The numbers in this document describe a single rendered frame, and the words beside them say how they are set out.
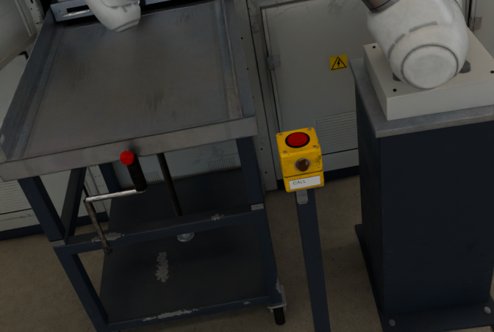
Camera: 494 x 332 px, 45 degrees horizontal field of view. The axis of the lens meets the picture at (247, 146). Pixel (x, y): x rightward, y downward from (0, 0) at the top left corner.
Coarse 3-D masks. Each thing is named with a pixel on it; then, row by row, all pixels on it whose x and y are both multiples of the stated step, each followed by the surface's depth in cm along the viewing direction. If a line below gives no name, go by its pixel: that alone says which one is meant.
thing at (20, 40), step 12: (0, 0) 179; (12, 0) 184; (24, 0) 185; (0, 12) 179; (12, 12) 184; (24, 12) 185; (0, 24) 180; (12, 24) 185; (24, 24) 189; (0, 36) 180; (12, 36) 185; (24, 36) 190; (36, 36) 191; (0, 48) 180; (12, 48) 185; (24, 48) 186; (0, 60) 181
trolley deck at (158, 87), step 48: (96, 48) 177; (144, 48) 172; (192, 48) 168; (240, 48) 163; (48, 96) 159; (96, 96) 155; (144, 96) 151; (192, 96) 148; (48, 144) 141; (96, 144) 138; (144, 144) 139; (192, 144) 140
